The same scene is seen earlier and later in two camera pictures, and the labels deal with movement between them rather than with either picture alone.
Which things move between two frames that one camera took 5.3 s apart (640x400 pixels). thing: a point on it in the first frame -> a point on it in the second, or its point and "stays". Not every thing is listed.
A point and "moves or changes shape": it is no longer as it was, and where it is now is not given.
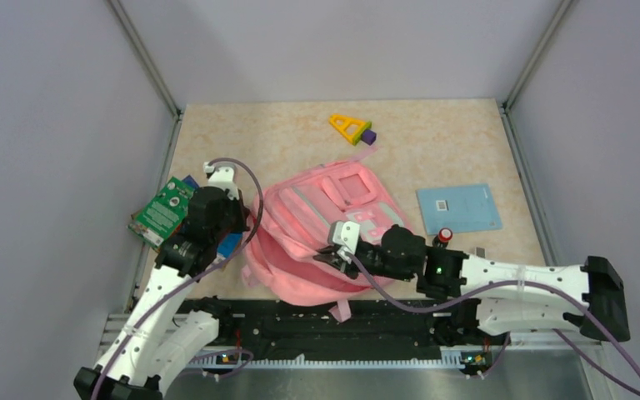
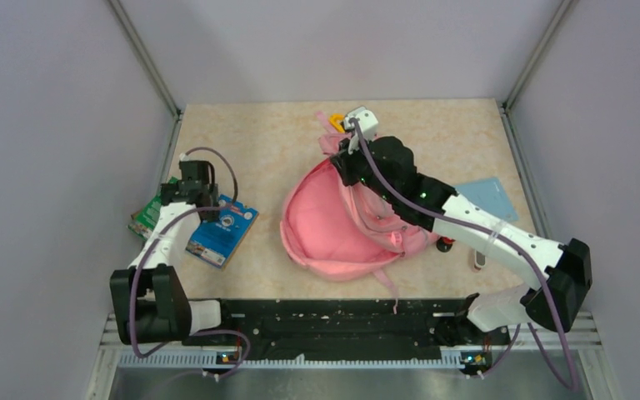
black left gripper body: (233, 220) -> (212, 191)
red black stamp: (442, 239) stays
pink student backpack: (289, 225) moves or changes shape
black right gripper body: (372, 257) -> (355, 169)
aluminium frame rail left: (174, 107) stays
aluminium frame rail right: (541, 211) stays
